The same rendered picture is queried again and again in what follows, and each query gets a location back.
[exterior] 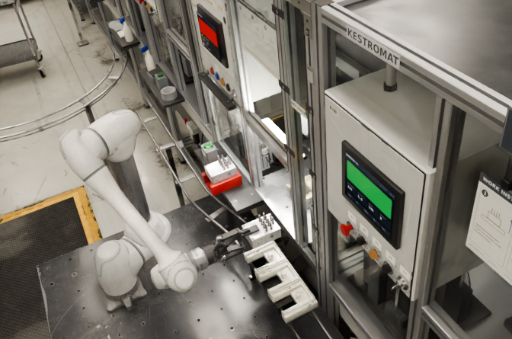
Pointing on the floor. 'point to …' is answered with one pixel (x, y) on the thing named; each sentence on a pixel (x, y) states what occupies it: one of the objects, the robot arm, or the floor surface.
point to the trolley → (8, 51)
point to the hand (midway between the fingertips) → (251, 235)
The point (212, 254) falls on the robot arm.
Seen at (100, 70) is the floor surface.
